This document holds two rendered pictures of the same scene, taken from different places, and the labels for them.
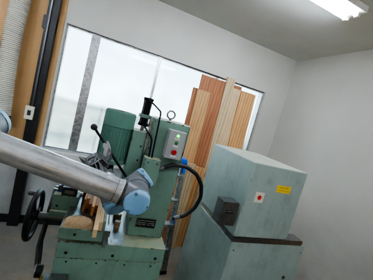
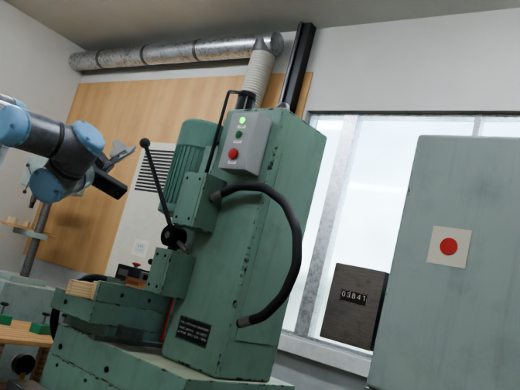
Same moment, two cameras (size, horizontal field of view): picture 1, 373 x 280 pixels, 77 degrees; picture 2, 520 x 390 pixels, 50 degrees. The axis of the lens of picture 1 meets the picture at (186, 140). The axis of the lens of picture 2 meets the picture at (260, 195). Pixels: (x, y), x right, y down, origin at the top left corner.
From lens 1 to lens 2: 1.50 m
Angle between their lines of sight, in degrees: 61
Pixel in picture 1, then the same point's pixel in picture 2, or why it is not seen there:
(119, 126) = (183, 142)
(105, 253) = (99, 360)
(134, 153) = not seen: hidden behind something
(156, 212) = (212, 306)
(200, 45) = not seen: outside the picture
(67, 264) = (56, 372)
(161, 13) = (467, 32)
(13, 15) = not seen: hidden behind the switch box
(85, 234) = (75, 303)
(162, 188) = (228, 247)
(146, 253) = (153, 380)
